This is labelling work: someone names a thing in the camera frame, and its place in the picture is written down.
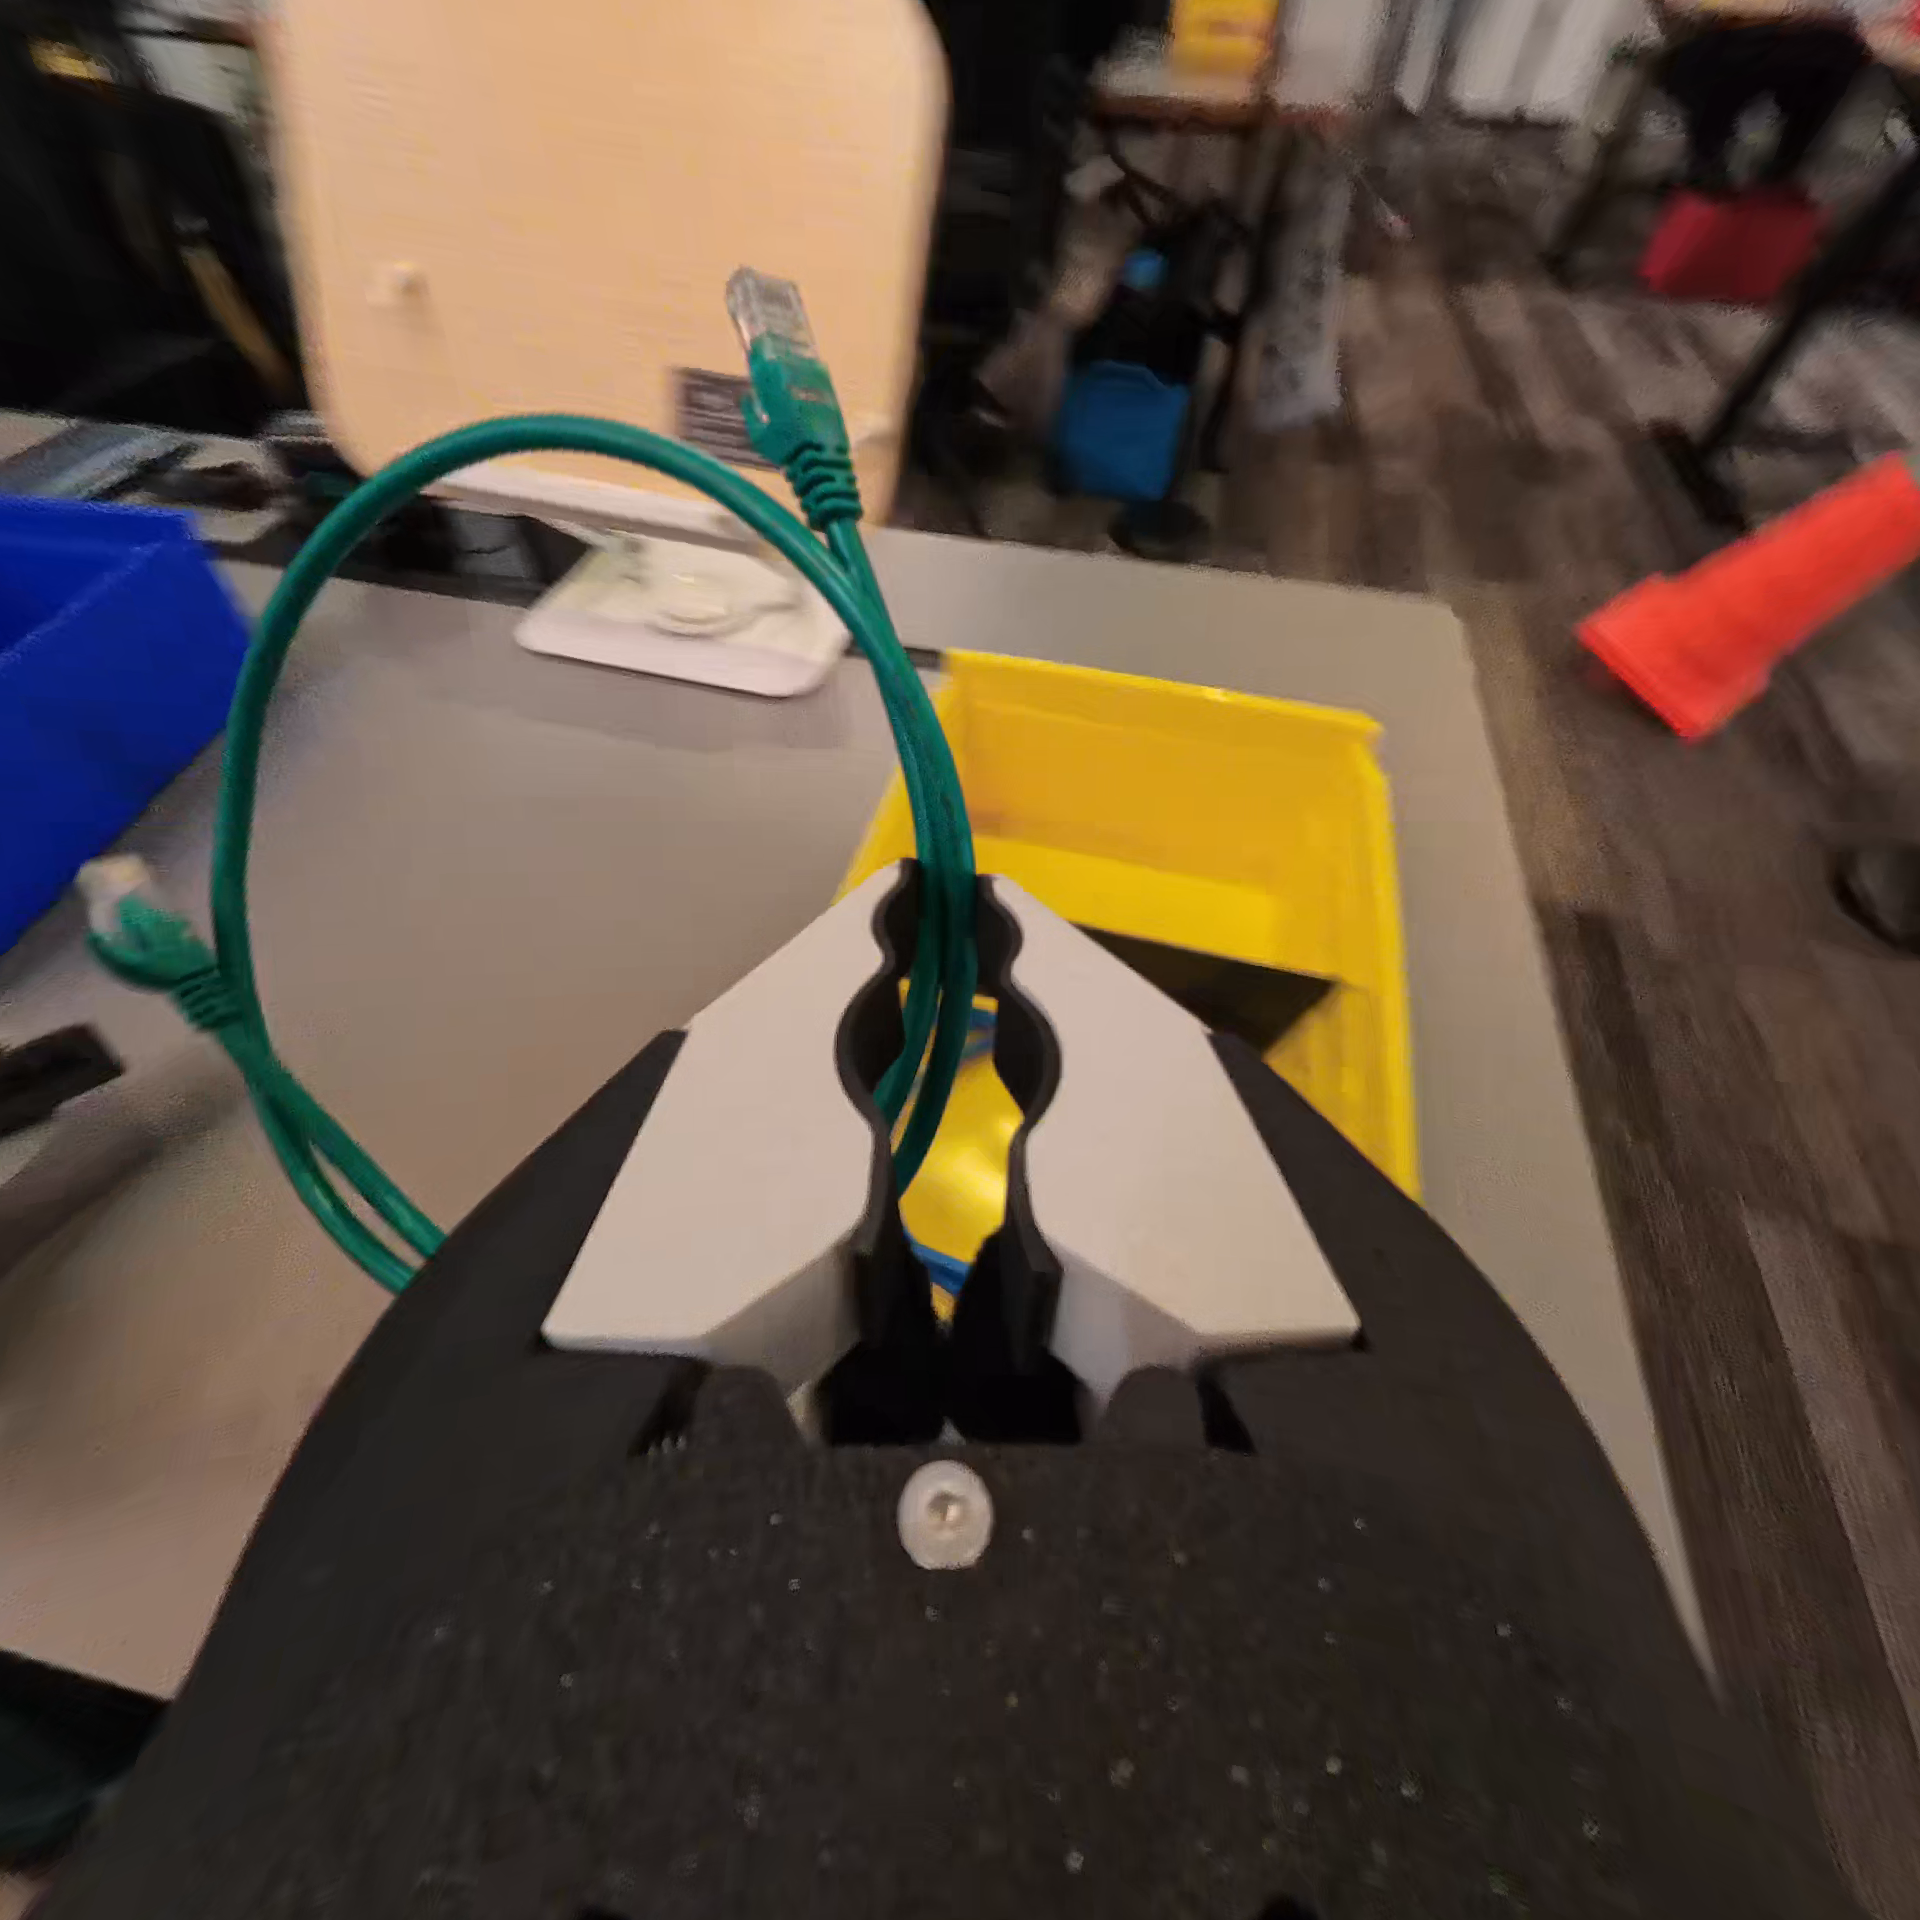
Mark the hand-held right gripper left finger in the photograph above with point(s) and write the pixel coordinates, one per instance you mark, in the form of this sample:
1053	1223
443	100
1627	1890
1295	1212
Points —
735	1185

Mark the wooden panel on white arm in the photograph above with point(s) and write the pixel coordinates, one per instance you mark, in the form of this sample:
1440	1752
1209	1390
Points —
601	194

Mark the blue storage bin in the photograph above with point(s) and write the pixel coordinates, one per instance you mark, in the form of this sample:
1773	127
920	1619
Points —
104	675

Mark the black network switch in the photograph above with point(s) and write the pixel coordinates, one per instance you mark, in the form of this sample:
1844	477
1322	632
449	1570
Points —
52	1081

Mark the blue floor container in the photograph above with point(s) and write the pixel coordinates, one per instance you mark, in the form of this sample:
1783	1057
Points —
1119	420

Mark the red box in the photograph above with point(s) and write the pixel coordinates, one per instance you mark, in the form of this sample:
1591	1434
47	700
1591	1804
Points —
1732	249

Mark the orange traffic cone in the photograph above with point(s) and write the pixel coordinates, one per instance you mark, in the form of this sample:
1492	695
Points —
1754	615

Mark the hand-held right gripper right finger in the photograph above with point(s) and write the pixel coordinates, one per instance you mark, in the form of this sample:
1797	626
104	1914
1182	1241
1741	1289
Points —
1185	1200

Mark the yellow storage bin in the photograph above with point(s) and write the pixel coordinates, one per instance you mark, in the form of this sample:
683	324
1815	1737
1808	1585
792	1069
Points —
1170	781

